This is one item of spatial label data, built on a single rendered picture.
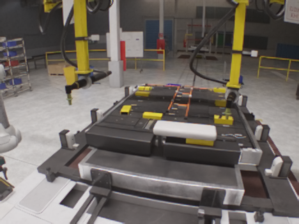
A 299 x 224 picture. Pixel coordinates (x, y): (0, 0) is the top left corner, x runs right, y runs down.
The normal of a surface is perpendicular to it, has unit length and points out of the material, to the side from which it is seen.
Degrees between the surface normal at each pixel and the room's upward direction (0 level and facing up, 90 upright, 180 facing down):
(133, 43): 90
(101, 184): 90
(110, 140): 90
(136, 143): 90
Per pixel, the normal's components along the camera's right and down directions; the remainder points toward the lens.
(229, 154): -0.25, 0.36
